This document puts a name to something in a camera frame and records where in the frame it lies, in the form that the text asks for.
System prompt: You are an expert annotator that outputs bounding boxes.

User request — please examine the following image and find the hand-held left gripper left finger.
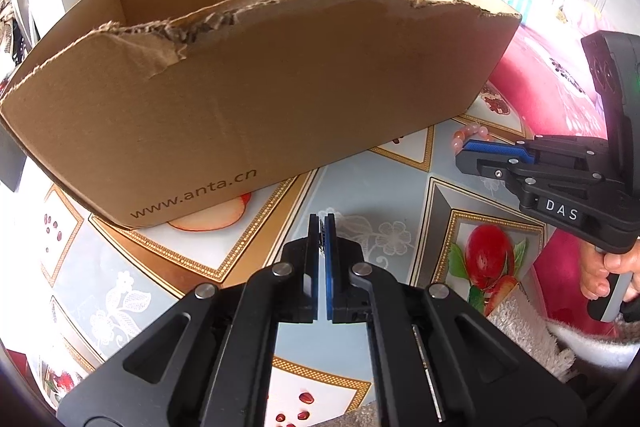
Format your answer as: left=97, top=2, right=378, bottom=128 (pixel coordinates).
left=57, top=214, right=321, bottom=427

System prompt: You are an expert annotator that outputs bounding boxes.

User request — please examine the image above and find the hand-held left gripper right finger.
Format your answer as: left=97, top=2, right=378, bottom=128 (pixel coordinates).
left=325, top=214, right=586, bottom=427

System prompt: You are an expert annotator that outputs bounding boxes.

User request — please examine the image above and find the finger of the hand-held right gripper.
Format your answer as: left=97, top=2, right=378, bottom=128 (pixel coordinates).
left=462, top=134, right=613, bottom=162
left=456, top=152, right=603, bottom=195

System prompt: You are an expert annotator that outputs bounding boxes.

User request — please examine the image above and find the pink bead bracelet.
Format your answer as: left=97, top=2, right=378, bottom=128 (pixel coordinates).
left=451, top=124, right=496, bottom=152

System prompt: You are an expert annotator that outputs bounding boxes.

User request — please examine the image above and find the brown cardboard box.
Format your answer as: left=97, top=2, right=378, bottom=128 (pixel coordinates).
left=0, top=0, right=523, bottom=230

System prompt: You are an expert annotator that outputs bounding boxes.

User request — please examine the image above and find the person's right hand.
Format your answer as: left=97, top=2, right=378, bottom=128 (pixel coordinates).
left=579, top=234, right=640, bottom=300

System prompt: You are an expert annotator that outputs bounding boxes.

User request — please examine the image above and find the pink blanket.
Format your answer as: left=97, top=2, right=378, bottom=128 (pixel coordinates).
left=487, top=0, right=640, bottom=338

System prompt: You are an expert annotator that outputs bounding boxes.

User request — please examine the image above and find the fruit print tablecloth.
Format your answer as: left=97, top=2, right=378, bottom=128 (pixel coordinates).
left=0, top=82, right=566, bottom=427

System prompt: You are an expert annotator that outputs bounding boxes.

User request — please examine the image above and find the white fluffy towel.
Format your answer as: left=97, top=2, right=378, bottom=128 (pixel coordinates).
left=487, top=282, right=578, bottom=383

